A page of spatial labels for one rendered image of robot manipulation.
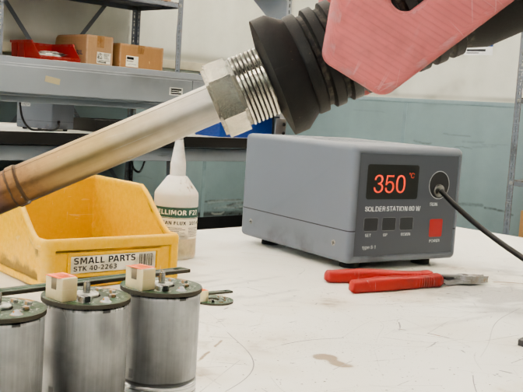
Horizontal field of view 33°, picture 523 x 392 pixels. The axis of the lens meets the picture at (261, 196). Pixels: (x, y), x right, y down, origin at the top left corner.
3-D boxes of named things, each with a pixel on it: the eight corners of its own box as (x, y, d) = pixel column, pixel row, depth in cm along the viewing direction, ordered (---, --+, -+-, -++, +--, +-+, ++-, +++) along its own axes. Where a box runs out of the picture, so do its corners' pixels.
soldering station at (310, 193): (456, 266, 72) (466, 148, 71) (346, 273, 66) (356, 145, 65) (340, 236, 85) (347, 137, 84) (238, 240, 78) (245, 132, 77)
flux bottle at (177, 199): (150, 258, 66) (157, 126, 65) (152, 251, 70) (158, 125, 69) (195, 260, 67) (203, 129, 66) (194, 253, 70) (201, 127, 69)
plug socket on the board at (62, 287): (85, 299, 24) (85, 275, 24) (58, 303, 24) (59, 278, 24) (68, 294, 25) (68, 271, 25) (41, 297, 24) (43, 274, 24)
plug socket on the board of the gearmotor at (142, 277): (161, 288, 26) (163, 267, 26) (139, 292, 26) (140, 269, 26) (144, 284, 27) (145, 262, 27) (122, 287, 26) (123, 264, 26)
